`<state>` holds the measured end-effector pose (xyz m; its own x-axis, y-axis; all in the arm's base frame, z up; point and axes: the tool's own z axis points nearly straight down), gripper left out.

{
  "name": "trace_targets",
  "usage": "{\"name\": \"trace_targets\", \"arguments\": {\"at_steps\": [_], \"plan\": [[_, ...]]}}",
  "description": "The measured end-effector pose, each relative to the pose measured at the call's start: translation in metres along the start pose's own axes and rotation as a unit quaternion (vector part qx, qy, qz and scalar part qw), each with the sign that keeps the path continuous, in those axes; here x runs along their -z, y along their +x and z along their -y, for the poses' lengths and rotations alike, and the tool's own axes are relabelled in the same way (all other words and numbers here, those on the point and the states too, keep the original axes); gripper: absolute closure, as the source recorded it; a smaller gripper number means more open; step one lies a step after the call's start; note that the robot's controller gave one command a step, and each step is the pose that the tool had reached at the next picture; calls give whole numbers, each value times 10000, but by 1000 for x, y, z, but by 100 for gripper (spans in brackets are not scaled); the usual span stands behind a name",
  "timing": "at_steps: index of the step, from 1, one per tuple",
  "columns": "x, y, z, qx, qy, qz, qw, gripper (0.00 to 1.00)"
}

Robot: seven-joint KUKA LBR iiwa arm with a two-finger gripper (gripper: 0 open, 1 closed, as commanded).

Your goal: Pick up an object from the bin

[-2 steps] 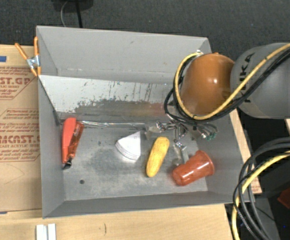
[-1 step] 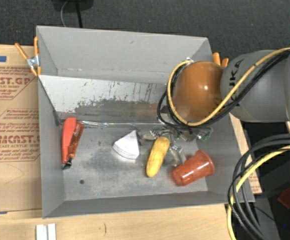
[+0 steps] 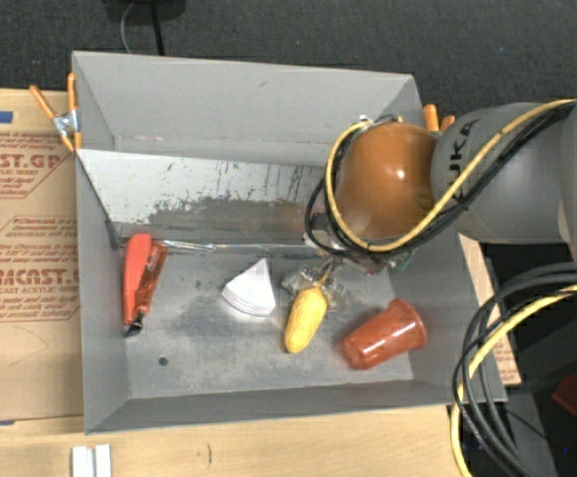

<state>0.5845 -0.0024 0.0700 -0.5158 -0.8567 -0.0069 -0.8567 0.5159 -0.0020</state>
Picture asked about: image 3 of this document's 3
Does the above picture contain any yellow toy corn cob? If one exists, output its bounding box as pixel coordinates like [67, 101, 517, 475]
[283, 284, 330, 356]

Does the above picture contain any grey metal bin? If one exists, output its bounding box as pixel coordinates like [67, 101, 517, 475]
[71, 51, 509, 435]

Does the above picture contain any red plastic cup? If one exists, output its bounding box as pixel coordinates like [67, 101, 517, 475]
[342, 297, 428, 372]

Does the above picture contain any white paper wedge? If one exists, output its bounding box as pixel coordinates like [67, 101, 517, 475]
[219, 257, 278, 318]

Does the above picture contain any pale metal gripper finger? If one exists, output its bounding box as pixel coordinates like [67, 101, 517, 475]
[281, 262, 326, 293]
[322, 264, 344, 312]

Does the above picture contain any brown cardboard board red print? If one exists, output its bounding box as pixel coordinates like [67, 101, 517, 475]
[0, 85, 85, 429]

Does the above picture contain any red plastic packet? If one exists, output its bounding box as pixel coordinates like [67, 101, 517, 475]
[120, 233, 169, 339]

